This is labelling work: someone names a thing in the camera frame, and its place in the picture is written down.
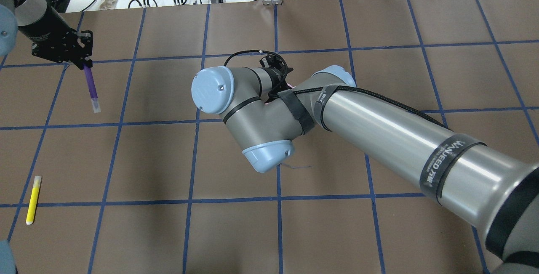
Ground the yellow highlighter pen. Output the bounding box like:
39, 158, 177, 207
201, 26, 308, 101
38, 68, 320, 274
25, 176, 42, 225

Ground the purple highlighter pen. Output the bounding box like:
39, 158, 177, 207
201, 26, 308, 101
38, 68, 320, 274
83, 65, 101, 113

